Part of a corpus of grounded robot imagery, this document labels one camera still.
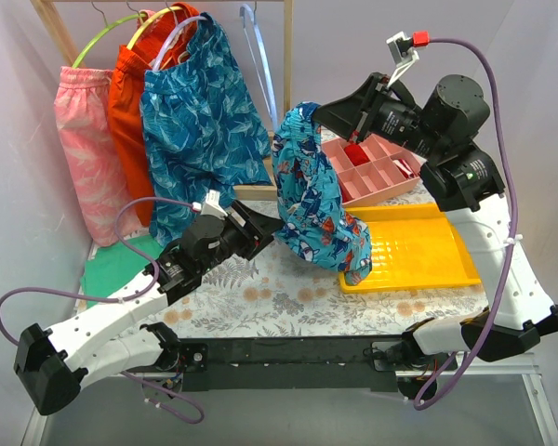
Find blue shark print shorts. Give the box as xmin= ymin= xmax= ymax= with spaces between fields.
xmin=272 ymin=102 xmax=372 ymax=286

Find pale blue hanger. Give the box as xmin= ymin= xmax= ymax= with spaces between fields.
xmin=239 ymin=4 xmax=279 ymax=131

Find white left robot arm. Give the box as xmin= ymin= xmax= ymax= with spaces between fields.
xmin=14 ymin=201 xmax=284 ymax=415

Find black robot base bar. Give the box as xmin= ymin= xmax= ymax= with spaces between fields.
xmin=136 ymin=335 xmax=447 ymax=392

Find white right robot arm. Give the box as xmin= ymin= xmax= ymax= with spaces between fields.
xmin=312 ymin=72 xmax=558 ymax=370

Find teal leaf print shorts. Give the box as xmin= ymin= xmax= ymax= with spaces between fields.
xmin=139 ymin=13 xmax=271 ymax=245

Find orange shorts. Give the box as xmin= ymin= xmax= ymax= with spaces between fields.
xmin=108 ymin=2 xmax=199 ymax=200

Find pink patterned shorts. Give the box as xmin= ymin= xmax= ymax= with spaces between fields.
xmin=54 ymin=67 xmax=141 ymax=246

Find translucent white hanger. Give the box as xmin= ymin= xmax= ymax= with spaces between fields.
xmin=152 ymin=14 xmax=207 ymax=72

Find yellow hanger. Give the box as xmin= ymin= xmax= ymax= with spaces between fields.
xmin=126 ymin=7 xmax=181 ymax=50

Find green hanger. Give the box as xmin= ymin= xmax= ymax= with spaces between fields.
xmin=71 ymin=11 xmax=149 ymax=69

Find red rolled cloth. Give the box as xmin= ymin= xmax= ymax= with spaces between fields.
xmin=344 ymin=143 xmax=370 ymax=166

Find red white striped cloth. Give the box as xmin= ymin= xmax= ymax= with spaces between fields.
xmin=392 ymin=158 xmax=418 ymax=179

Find pink divided organizer box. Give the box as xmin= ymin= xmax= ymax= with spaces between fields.
xmin=322 ymin=135 xmax=421 ymax=207

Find floral table mat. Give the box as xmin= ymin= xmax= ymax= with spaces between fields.
xmin=69 ymin=128 xmax=498 ymax=339

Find green folded cloth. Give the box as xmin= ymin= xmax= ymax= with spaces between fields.
xmin=77 ymin=235 xmax=163 ymax=310

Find yellow plastic tray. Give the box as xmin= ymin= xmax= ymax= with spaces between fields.
xmin=339 ymin=203 xmax=481 ymax=294

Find wooden clothes rack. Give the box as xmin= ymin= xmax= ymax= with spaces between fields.
xmin=30 ymin=0 xmax=297 ymax=202

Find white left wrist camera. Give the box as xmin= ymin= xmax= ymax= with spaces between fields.
xmin=192 ymin=190 xmax=228 ymax=220

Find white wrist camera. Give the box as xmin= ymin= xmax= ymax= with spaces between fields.
xmin=192 ymin=190 xmax=228 ymax=220
xmin=386 ymin=31 xmax=431 ymax=88

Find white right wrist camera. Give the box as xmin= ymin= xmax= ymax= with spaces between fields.
xmin=386 ymin=31 xmax=431 ymax=88

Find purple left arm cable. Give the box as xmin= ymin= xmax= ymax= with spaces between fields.
xmin=0 ymin=197 xmax=206 ymax=425

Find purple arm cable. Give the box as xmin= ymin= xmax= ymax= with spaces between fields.
xmin=413 ymin=37 xmax=520 ymax=411
xmin=0 ymin=197 xmax=206 ymax=425

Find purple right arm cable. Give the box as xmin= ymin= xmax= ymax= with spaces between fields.
xmin=413 ymin=37 xmax=520 ymax=411

